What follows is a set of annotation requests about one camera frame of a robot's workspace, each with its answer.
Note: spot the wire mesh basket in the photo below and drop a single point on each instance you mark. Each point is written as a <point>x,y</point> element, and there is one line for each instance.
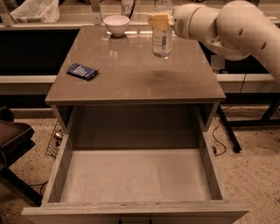
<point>55,141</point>

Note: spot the grey cabinet with counter top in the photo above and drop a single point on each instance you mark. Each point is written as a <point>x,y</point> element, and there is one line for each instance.
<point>136,100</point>

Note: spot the open grey top drawer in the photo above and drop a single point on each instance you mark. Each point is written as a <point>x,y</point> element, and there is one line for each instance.
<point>137,164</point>

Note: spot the white plastic bag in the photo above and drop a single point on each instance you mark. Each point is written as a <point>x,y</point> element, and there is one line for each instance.
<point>44,11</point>

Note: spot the clear plastic water bottle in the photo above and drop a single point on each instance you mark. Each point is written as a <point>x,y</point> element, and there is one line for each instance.
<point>162,40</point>

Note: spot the white ceramic bowl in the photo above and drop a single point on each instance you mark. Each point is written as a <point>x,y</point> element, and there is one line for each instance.
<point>117,24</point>

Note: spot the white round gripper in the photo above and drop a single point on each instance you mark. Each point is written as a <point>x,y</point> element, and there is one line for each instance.
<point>183,24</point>

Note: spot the blue snack packet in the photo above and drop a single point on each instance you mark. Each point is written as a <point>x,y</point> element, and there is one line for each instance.
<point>82,72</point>

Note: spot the dark chair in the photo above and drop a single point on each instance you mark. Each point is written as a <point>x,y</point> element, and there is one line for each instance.
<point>15,141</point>

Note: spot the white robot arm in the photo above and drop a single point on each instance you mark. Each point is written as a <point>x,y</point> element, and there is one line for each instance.
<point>235,31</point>

